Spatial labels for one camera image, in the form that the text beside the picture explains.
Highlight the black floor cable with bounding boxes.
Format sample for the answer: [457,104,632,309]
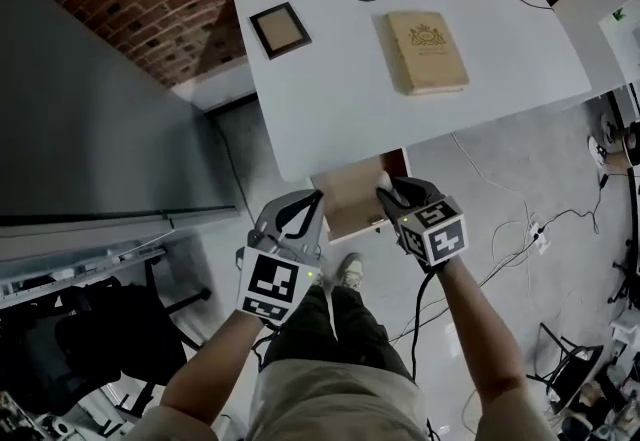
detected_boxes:
[477,167,632,291]

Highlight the grey desk with rail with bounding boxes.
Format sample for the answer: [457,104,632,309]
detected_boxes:
[0,217,177,303]

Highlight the grey metal cabinet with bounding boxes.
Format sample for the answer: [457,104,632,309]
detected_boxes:
[0,0,240,231]

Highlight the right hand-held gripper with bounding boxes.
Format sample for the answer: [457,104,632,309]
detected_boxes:
[375,176,469,274]

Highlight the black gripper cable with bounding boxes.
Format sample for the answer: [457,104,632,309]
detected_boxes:
[251,322,282,373]
[388,264,452,383]

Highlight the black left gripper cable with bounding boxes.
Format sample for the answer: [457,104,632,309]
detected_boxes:
[251,322,282,373]

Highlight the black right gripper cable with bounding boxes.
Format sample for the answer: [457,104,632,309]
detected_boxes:
[388,264,452,383]

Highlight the person's grey shoe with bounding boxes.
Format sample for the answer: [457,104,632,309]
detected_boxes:
[335,252,366,291]

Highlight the person's left forearm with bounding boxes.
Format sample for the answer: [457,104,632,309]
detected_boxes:
[160,312,267,424]

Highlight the white power strip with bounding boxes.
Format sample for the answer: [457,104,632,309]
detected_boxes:
[528,222,552,256]

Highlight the black picture frame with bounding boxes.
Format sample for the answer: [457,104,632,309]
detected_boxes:
[248,1,313,62]

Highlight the white desk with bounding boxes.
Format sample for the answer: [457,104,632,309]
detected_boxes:
[231,0,594,184]

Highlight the black office chair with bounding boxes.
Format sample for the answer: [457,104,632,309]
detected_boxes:
[0,256,213,430]

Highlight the white sneaker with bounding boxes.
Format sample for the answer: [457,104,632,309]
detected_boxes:
[599,112,619,141]
[586,135,609,166]

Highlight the wooden desk drawer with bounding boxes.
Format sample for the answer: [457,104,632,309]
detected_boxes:
[309,149,410,246]

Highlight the tan hardcover book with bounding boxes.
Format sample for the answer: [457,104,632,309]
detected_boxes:
[381,9,471,97]

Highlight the black chair wheel base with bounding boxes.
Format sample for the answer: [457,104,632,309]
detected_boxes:
[607,237,640,310]

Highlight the person's beige shirt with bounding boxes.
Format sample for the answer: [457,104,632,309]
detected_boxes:
[133,359,557,441]

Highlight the person's dark trousers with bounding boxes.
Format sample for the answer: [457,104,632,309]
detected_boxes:
[261,283,417,383]

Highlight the black metal frame chair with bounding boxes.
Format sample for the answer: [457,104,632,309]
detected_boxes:
[527,322,606,416]

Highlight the white hanging strap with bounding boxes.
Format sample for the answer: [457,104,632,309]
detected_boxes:
[319,272,343,346]

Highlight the white floor cable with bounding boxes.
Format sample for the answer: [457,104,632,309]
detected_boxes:
[449,130,554,290]

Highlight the white box green label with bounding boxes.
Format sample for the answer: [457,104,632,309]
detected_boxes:
[597,2,640,86]

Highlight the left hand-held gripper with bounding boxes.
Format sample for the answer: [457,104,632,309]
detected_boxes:
[234,188,325,327]

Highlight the person's right forearm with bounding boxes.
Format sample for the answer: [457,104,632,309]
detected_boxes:
[433,259,530,413]

